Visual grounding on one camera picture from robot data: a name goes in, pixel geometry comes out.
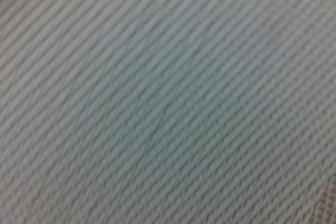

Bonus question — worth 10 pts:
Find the beige woven placemat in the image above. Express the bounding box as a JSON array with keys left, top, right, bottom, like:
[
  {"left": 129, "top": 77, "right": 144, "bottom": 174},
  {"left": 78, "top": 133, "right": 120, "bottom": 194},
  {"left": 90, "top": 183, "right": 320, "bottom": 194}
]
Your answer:
[{"left": 0, "top": 0, "right": 336, "bottom": 224}]

